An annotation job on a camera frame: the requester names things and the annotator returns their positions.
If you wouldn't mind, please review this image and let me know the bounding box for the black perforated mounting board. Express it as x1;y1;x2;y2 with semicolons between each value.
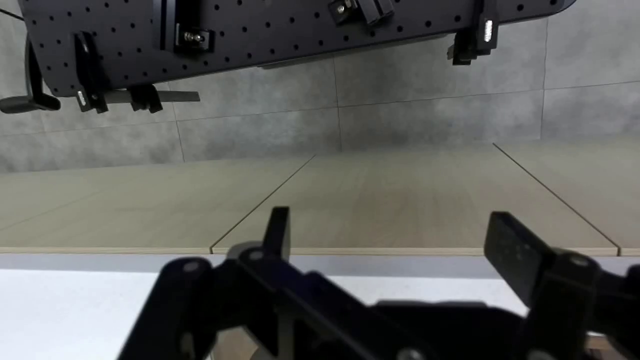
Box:
2;0;575;115

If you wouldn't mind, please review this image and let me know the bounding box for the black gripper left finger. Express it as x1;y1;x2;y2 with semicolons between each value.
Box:
228;206;290;261

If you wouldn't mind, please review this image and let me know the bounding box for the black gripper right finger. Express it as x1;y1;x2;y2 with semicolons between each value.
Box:
484;212;596;309

